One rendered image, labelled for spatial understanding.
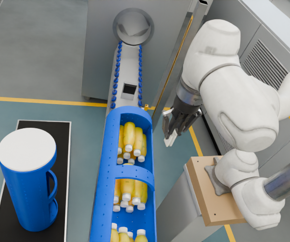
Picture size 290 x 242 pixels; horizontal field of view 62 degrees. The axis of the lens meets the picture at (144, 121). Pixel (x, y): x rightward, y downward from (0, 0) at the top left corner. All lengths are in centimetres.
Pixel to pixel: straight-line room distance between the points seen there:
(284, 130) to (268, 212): 123
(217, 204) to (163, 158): 148
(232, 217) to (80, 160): 166
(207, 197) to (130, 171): 48
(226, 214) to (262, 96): 100
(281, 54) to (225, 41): 197
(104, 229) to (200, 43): 78
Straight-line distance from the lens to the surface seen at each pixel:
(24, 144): 143
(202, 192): 140
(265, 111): 47
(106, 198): 110
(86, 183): 247
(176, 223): 177
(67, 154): 245
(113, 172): 114
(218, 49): 54
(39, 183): 148
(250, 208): 125
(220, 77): 50
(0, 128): 291
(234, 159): 127
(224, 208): 142
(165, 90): 201
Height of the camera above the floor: 218
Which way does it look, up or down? 45 degrees down
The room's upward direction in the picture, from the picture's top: 20 degrees clockwise
